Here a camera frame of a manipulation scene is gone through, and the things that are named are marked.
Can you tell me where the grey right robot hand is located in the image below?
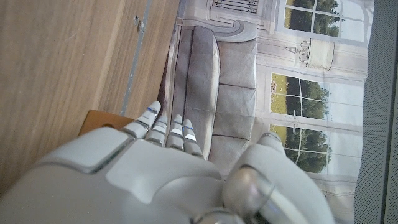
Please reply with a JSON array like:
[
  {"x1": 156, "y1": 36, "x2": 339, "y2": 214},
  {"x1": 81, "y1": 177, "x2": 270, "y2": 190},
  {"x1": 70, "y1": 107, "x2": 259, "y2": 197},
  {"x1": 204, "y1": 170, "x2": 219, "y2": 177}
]
[{"x1": 0, "y1": 100, "x2": 336, "y2": 224}]

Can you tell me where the brown wooden block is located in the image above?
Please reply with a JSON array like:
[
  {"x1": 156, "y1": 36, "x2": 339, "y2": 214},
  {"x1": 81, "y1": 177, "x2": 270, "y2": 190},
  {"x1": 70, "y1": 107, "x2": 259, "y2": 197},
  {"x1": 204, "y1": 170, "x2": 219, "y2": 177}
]
[{"x1": 77, "y1": 110, "x2": 135, "y2": 137}]

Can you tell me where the printed living room backdrop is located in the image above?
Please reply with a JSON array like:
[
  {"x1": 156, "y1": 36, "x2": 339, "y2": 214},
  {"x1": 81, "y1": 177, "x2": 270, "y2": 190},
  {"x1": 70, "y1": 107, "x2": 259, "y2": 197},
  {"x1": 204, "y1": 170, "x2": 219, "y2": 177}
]
[{"x1": 157, "y1": 0, "x2": 376, "y2": 224}]

